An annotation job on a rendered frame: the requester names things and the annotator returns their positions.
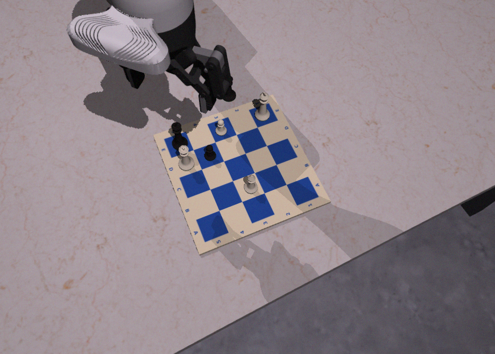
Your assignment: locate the blue and cream chessboard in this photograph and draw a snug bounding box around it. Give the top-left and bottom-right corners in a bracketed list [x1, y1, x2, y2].
[153, 95, 331, 255]

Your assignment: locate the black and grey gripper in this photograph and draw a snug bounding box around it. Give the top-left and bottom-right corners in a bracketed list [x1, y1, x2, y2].
[121, 0, 232, 114]

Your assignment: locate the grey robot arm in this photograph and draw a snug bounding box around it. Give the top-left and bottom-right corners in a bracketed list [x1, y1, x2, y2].
[66, 0, 193, 75]

